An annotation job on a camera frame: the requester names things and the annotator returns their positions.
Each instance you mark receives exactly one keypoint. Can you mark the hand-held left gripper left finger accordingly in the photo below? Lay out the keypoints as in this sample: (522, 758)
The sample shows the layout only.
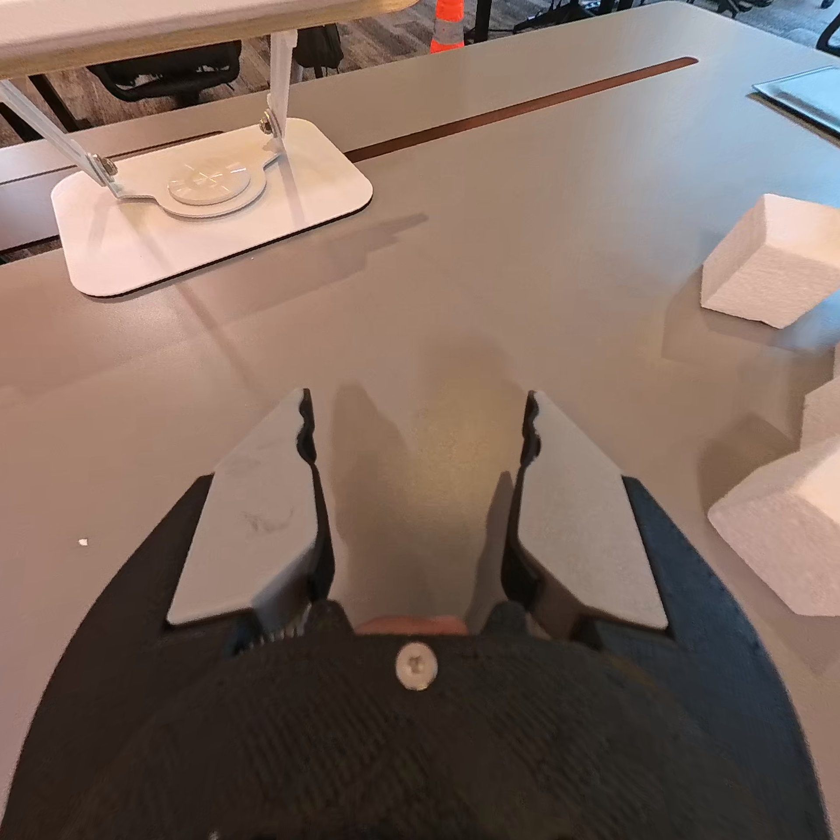
(249, 525)

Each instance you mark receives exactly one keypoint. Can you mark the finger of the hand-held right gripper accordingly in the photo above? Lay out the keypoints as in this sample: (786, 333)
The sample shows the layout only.
(814, 331)

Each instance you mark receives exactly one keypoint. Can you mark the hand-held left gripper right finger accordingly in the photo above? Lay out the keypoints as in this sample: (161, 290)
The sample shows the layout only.
(584, 538)

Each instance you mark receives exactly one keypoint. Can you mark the white hard foam cube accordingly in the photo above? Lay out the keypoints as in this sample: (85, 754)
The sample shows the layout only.
(787, 538)
(823, 413)
(768, 262)

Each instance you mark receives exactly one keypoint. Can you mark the grey flat pouch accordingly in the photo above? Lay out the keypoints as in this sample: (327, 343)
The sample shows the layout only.
(807, 98)

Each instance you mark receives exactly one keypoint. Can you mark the white document stand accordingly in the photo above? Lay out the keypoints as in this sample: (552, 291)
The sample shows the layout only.
(197, 243)

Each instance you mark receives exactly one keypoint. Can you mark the black office chair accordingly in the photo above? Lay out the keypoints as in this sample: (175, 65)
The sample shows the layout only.
(164, 69)

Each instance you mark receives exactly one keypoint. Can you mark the orange traffic cone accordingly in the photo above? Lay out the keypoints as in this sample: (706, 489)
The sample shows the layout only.
(447, 26)

